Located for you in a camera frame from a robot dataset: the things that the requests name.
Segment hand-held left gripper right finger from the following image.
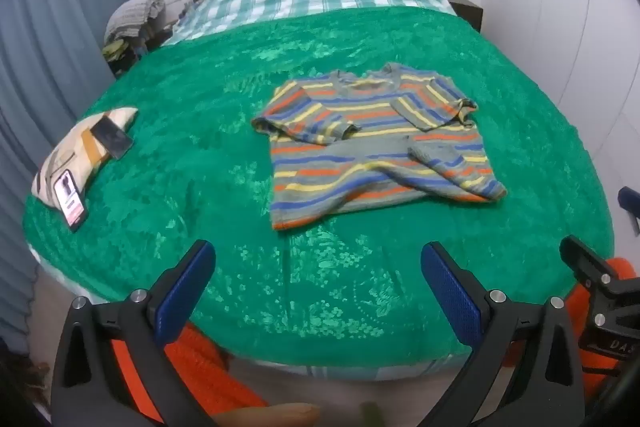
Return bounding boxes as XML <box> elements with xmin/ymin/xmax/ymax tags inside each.
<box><xmin>421</xmin><ymin>242</ymin><xmax>586</xmax><ymax>427</ymax></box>

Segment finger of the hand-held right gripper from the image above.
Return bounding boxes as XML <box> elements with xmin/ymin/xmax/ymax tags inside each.
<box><xmin>559</xmin><ymin>234</ymin><xmax>640</xmax><ymax>308</ymax></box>

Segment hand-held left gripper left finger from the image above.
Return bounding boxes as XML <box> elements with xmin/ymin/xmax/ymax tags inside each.
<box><xmin>50</xmin><ymin>239</ymin><xmax>217</xmax><ymax>427</ymax></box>

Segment striped knit shirt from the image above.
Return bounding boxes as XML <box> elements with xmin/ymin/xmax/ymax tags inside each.
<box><xmin>251</xmin><ymin>63</ymin><xmax>508</xmax><ymax>232</ymax></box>

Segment person's right forearm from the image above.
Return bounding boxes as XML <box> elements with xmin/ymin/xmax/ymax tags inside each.
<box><xmin>570</xmin><ymin>256</ymin><xmax>640</xmax><ymax>375</ymax></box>

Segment pile of clothes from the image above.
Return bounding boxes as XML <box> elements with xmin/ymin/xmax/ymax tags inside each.
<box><xmin>102</xmin><ymin>0</ymin><xmax>166</xmax><ymax>58</ymax></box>

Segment person's left hand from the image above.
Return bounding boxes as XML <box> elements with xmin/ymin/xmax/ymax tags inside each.
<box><xmin>212</xmin><ymin>402</ymin><xmax>321</xmax><ymax>427</ymax></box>

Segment bed mattress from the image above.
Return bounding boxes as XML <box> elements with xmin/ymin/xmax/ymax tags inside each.
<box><xmin>27</xmin><ymin>242</ymin><xmax>471</xmax><ymax>383</ymax></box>

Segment smartphone with lit screen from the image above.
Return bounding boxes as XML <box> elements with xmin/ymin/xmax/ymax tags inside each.
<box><xmin>54</xmin><ymin>169</ymin><xmax>90</xmax><ymax>232</ymax></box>

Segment green blanket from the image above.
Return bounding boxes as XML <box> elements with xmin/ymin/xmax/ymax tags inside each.
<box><xmin>22</xmin><ymin>7</ymin><xmax>615</xmax><ymax>368</ymax></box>

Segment dark smartphone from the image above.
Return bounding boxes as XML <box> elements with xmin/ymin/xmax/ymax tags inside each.
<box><xmin>92</xmin><ymin>117</ymin><xmax>135</xmax><ymax>160</ymax></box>

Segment cream patterned cushion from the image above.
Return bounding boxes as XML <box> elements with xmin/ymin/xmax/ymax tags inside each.
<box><xmin>31</xmin><ymin>108</ymin><xmax>139</xmax><ymax>212</ymax></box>

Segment white wardrobe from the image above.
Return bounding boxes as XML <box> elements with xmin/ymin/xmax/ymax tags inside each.
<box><xmin>482</xmin><ymin>0</ymin><xmax>640</xmax><ymax>228</ymax></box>

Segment dark nightstand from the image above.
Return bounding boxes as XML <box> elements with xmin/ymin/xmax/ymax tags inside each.
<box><xmin>442</xmin><ymin>0</ymin><xmax>485</xmax><ymax>32</ymax></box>

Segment grey-blue curtain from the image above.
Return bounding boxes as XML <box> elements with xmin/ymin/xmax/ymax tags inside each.
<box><xmin>0</xmin><ymin>0</ymin><xmax>131</xmax><ymax>358</ymax></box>

